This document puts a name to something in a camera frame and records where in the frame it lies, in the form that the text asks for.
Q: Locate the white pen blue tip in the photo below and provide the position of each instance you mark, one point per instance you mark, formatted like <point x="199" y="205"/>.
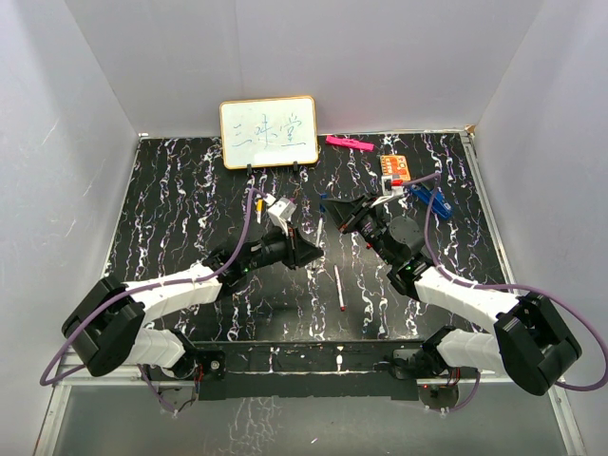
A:
<point x="320" y="225"/>

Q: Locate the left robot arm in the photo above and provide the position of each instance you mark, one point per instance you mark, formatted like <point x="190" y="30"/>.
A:
<point x="110" y="327"/>

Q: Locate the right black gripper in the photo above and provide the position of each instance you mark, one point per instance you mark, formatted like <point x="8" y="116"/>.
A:
<point x="342" y="212"/>

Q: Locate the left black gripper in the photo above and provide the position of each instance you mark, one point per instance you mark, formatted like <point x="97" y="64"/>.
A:
<point x="297" y="254"/>

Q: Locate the blue stapler tool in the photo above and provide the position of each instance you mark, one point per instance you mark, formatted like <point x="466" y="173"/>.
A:
<point x="435" y="198"/>

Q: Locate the orange card pack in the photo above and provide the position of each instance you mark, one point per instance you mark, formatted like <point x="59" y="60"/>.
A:
<point x="395" y="165"/>

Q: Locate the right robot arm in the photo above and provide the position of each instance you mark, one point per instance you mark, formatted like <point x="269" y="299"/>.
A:
<point x="521" y="336"/>

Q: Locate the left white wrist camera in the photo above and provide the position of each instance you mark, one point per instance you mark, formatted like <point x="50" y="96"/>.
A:
<point x="280" y="212"/>

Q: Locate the white pen yellow tip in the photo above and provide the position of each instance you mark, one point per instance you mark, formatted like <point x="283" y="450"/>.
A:
<point x="258" y="214"/>

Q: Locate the white pen red tip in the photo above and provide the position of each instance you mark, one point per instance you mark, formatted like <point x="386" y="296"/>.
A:
<point x="339" y="289"/>

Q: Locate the blue pen cap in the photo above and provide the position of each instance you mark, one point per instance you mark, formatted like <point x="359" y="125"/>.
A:
<point x="321" y="203"/>

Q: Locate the pink plastic clip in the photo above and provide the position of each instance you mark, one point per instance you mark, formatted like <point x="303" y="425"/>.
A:
<point x="349" y="143"/>

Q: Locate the small whiteboard with wooden frame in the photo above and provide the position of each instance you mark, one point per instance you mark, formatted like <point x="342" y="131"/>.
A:
<point x="268" y="132"/>

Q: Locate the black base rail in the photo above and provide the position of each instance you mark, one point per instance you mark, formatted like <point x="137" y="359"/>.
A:
<point x="319" y="369"/>

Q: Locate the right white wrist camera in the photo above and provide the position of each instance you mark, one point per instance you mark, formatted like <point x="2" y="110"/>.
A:
<point x="393" y="188"/>

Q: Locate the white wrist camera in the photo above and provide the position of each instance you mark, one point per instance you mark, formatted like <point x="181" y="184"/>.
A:
<point x="393" y="188"/>
<point x="280" y="212"/>

